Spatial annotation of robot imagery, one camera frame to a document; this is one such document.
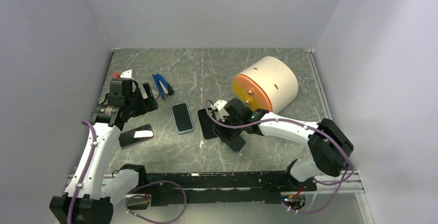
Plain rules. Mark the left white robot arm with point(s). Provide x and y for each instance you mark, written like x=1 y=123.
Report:
x=86 y=199

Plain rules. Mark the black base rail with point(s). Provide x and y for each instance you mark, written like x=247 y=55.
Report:
x=270 y=187

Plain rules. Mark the light blue phone case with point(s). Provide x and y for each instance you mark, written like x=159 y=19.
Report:
x=182 y=118

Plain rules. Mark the cream and orange drum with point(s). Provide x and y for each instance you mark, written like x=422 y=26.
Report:
x=267 y=84

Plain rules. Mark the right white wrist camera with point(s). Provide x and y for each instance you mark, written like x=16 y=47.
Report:
x=218 y=110

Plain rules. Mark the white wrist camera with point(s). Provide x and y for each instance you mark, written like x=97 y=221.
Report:
x=218 y=110
x=125 y=74

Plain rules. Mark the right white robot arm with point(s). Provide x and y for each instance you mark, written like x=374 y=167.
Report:
x=328 y=147

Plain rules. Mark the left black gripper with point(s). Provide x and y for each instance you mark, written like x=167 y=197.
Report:
x=151 y=103

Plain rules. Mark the purple edged glossy phone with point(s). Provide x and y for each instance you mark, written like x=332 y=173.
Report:
x=136 y=135

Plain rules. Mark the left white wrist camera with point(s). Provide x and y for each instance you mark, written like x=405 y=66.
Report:
x=125 y=74

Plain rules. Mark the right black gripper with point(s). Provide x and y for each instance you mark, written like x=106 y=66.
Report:
x=225 y=138

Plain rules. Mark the blue clip tool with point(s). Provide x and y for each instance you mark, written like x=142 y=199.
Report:
x=163 y=86

